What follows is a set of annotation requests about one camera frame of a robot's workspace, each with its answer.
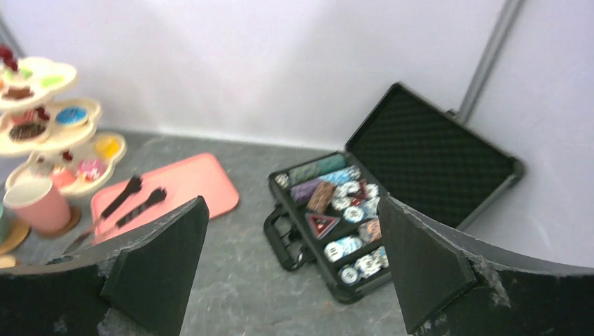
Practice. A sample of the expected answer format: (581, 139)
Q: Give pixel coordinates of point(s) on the black metal food tongs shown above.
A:
(133, 186)

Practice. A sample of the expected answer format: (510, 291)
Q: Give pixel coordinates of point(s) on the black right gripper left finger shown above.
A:
(151, 281)

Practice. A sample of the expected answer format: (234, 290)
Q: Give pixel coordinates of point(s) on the yellow cake toy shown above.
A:
(107, 147)

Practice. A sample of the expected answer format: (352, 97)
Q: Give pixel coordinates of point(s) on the pink swirl cake toy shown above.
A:
(91, 169)

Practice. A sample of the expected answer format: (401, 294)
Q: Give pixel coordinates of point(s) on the pink mug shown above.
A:
(39, 203)

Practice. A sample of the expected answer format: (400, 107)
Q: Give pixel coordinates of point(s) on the woven tan round coaster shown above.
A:
(18, 232)

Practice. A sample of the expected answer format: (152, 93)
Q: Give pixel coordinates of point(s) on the black poker chip case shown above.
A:
(326, 209)

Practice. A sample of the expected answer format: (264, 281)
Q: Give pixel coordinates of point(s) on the chocolate donut toy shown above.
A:
(26, 131)

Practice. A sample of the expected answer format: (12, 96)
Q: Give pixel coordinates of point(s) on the pink serving tray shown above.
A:
(200, 175)

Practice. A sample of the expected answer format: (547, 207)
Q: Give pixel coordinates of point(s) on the green round cookie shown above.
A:
(49, 81)
(22, 75)

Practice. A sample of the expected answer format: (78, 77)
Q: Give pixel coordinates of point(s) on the small pink cupcake toy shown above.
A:
(62, 176)

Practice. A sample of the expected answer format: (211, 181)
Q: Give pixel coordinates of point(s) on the brown star cookie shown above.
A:
(17, 93)

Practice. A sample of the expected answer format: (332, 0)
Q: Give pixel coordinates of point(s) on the pink slice cake toy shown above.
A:
(31, 115)

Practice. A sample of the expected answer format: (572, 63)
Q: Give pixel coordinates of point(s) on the blue donut toy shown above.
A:
(72, 115)

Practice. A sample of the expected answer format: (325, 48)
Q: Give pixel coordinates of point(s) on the cream three-tier dessert stand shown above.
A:
(58, 145)

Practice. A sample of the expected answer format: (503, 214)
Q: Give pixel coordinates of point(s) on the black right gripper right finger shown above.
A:
(428, 272)

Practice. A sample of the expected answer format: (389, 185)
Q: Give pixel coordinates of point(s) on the orange round coaster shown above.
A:
(7, 261)

